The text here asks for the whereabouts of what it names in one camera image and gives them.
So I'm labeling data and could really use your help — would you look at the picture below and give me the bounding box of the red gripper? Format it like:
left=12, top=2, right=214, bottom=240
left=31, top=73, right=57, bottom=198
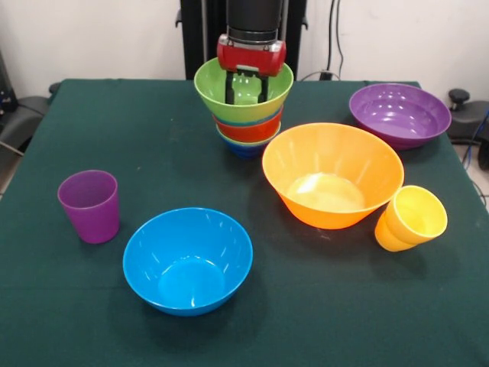
left=216, top=33, right=288, bottom=106

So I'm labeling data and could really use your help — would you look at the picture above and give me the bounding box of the large green bowl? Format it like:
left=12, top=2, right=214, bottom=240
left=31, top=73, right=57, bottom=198
left=193, top=57, right=295, bottom=123

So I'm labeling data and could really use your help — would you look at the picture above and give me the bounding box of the red small bowl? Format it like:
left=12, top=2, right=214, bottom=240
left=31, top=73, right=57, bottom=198
left=212, top=108, right=285, bottom=144

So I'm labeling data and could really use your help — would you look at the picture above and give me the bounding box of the dark blue small bowl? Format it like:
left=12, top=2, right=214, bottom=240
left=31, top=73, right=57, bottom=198
left=217, top=132, right=280, bottom=161

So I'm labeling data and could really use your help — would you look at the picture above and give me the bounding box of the large orange bowl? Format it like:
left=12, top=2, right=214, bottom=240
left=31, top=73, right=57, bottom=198
left=261, top=122, right=405, bottom=230

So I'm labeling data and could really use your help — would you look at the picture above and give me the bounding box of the large purple bowl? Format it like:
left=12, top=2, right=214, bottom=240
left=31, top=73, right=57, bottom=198
left=348, top=83, right=452, bottom=151

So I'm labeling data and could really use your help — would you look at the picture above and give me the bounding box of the large blue bowl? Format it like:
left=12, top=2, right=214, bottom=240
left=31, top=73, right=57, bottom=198
left=122, top=206, right=254, bottom=317

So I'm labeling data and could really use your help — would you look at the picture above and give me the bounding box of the purple cup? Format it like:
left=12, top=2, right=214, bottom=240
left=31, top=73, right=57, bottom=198
left=57, top=169, right=121, bottom=245

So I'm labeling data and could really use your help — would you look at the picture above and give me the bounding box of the dark green tablecloth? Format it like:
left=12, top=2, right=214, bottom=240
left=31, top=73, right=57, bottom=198
left=0, top=78, right=489, bottom=367

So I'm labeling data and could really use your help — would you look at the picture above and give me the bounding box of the black wall cable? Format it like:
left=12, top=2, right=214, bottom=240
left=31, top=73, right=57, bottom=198
left=326, top=0, right=345, bottom=80

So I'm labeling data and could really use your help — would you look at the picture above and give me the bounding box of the black pedestal leg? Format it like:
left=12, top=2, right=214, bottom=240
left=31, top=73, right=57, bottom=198
left=446, top=88, right=489, bottom=171
left=0, top=82, right=61, bottom=154

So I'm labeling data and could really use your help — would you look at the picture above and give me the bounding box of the blue floor cable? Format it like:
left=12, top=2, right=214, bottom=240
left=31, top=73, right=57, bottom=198
left=461, top=109, right=489, bottom=169

